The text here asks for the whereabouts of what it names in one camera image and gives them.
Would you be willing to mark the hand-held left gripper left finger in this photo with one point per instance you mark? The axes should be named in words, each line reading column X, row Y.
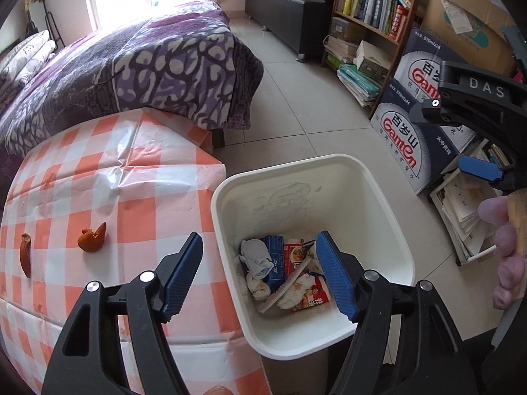
column 185, row 275

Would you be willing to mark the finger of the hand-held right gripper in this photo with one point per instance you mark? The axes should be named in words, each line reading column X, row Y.
column 479, row 168
column 432, row 113

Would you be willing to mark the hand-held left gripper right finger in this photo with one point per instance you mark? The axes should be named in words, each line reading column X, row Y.
column 333, row 273

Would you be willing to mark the red snack bag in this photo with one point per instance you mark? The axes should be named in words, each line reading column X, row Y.
column 313, row 297

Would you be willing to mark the dark blue carton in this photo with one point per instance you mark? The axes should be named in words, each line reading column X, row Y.
column 274, row 263

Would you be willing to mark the white trash bin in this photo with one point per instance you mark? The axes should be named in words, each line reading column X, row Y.
column 313, row 197

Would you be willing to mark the person's right hand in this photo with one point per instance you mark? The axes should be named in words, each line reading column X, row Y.
column 504, row 242

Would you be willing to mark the white crumpled tissue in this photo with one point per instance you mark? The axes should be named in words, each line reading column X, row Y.
column 304, row 284

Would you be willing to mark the blue water bottle carton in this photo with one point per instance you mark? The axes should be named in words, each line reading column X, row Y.
column 424, row 70
column 407, row 148

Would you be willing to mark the stack of papers and booklets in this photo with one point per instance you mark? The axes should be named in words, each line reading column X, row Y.
column 461, row 210

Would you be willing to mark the white paper strip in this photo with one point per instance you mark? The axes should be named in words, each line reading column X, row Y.
column 284, row 287

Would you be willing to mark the grey crumpled tissue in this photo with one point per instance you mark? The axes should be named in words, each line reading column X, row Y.
column 255, row 255

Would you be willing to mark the stained white tissue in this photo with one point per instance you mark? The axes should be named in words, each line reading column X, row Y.
column 258, row 289

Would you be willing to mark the tissue box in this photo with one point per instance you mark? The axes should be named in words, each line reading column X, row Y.
column 372, row 59

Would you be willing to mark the brown cardboard box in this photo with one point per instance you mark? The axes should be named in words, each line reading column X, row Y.
column 465, row 16

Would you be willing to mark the stack of magazines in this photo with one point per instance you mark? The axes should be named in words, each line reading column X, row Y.
column 354, row 80

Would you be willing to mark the wooden bookshelf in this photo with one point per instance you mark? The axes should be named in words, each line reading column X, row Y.
column 411, row 20

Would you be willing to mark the curled orange peel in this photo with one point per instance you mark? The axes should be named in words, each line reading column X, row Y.
column 90, row 239

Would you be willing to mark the row of books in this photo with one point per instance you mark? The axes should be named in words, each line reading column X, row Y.
column 370, row 0

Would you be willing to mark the long orange peel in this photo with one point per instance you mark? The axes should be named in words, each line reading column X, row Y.
column 26, row 255

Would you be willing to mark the black storage bench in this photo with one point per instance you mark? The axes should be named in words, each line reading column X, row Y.
column 288, row 18

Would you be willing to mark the purple patterned bedspread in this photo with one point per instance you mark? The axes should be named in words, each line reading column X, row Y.
column 144, row 61

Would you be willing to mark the folded white patterned quilt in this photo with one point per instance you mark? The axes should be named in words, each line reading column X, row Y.
column 24, row 61

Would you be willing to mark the black coat rack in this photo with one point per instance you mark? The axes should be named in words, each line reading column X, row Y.
column 51, row 28

